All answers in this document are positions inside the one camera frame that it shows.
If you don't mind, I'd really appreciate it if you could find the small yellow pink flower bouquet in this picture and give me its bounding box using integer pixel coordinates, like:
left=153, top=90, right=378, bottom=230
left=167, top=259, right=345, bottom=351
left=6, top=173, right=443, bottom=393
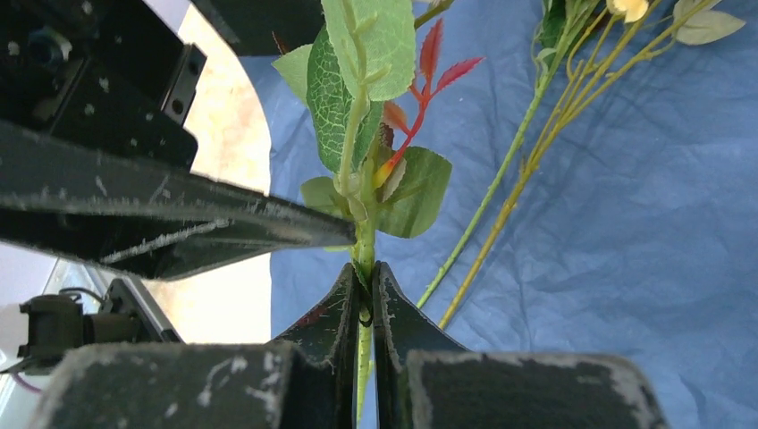
left=417, top=1, right=746, bottom=329

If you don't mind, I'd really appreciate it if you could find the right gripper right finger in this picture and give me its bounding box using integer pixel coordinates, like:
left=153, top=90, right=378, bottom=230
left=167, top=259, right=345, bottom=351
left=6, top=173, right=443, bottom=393
left=373, top=262, right=668, bottom=429

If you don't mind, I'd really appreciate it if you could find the peach rose stem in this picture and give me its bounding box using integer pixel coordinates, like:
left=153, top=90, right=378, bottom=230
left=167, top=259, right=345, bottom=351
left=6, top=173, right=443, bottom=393
left=274, top=1, right=479, bottom=428

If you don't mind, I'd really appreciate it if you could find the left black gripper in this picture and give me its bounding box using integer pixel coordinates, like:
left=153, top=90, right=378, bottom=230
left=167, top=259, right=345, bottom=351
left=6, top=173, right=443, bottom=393
left=1, top=1, right=356, bottom=280

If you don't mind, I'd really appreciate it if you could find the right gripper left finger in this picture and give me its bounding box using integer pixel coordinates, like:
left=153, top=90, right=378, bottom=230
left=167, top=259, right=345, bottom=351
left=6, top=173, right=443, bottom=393
left=29, top=265, right=358, bottom=428

